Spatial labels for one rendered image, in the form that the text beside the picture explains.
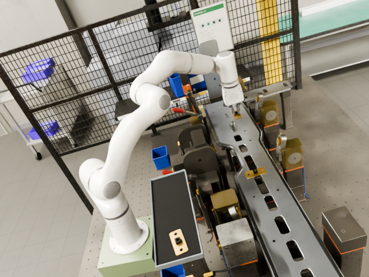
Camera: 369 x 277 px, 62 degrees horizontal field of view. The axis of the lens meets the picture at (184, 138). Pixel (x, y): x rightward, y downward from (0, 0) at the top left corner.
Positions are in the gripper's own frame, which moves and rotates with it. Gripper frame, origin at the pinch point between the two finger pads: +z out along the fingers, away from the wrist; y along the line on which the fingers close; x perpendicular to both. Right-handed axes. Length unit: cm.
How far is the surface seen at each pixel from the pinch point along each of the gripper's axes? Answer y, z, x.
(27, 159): -238, 104, 194
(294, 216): 0, 3, -72
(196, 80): -13.7, -6.3, 35.4
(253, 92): 15.5, 3.0, 17.2
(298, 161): 14.6, 6.6, -43.4
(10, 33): -212, -28, 286
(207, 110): -13.4, 3.1, 12.6
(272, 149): 10.7, 15.0, -21.9
